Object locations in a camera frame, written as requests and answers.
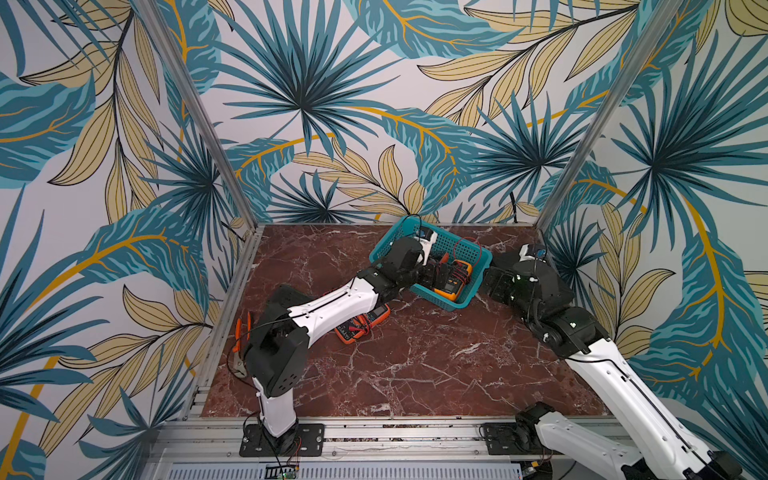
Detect yellow orange multimeter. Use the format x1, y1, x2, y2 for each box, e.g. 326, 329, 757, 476
433, 260, 473, 301

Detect orange red multimeter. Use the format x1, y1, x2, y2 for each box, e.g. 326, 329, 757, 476
335, 304, 391, 345

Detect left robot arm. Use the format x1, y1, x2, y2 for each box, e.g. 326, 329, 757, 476
242, 227, 438, 445

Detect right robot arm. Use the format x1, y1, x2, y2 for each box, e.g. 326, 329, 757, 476
481, 255, 742, 479

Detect teal plastic basket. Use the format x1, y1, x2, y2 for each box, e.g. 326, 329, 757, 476
369, 216, 492, 311

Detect black case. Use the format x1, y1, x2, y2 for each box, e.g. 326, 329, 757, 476
503, 252, 574, 308

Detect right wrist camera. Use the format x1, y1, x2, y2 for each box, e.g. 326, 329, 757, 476
519, 243, 547, 262

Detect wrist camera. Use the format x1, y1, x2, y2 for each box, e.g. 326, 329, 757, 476
519, 243, 547, 262
416, 226, 438, 266

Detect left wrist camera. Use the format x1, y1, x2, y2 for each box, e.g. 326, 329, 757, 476
416, 226, 438, 266

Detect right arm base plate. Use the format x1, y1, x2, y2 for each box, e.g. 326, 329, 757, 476
479, 422, 559, 459

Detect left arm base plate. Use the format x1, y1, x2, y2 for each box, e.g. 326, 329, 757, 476
239, 423, 325, 458

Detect orange handled pliers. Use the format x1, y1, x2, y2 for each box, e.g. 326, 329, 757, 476
231, 312, 253, 379

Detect aluminium front rail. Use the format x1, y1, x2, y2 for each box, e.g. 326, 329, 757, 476
139, 417, 598, 479

